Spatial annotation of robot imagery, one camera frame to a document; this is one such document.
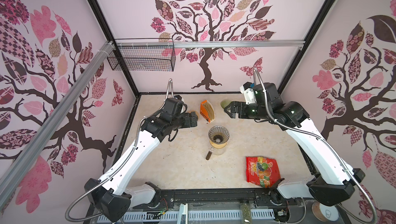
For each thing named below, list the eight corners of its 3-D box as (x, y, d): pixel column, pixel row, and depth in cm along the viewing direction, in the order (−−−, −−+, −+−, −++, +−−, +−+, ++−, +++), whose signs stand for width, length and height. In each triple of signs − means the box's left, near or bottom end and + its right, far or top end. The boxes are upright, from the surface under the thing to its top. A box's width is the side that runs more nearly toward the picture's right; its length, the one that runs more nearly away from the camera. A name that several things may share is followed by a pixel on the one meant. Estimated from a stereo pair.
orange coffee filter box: (208, 123, 104) (209, 115, 97) (198, 111, 110) (198, 103, 104) (216, 118, 106) (217, 111, 99) (206, 107, 113) (206, 99, 106)
